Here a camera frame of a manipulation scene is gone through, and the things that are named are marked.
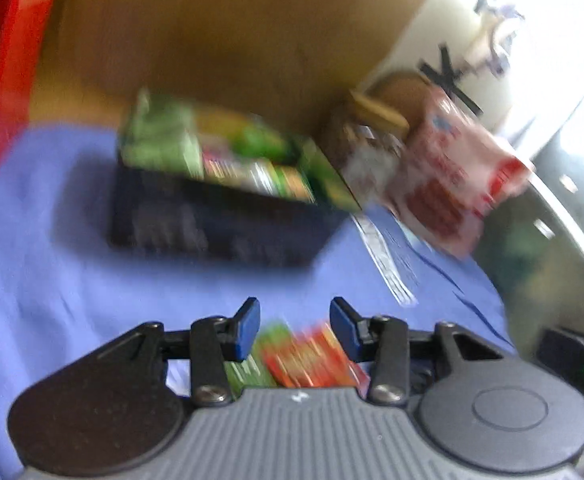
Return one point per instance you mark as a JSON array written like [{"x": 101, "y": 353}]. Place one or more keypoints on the clear nut jar gold lid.
[{"x": 356, "y": 145}]

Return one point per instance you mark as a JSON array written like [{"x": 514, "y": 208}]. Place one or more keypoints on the red gift box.
[{"x": 2, "y": 60}]

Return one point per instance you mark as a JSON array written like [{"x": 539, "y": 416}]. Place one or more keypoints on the blue printed tablecloth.
[{"x": 62, "y": 270}]

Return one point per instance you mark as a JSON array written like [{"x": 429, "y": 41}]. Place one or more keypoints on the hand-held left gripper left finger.
[{"x": 247, "y": 329}]

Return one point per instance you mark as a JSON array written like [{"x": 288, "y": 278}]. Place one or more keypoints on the red green snack packet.
[{"x": 308, "y": 360}]

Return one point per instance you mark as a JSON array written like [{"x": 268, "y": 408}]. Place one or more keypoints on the pile of green snack packets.
[{"x": 172, "y": 135}]

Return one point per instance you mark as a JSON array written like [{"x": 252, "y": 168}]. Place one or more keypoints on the wooden cutting board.
[{"x": 401, "y": 91}]

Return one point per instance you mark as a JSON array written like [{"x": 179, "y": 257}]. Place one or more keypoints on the black tape strips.
[{"x": 446, "y": 77}]

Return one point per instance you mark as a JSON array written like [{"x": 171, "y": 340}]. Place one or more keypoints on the brown wooden panel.
[{"x": 232, "y": 35}]

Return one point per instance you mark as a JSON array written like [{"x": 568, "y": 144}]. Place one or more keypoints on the black tin box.
[{"x": 207, "y": 225}]

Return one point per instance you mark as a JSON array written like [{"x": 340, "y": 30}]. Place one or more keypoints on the pink snack bag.
[{"x": 441, "y": 180}]

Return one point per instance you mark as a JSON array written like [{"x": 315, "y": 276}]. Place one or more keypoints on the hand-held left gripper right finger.
[{"x": 344, "y": 331}]

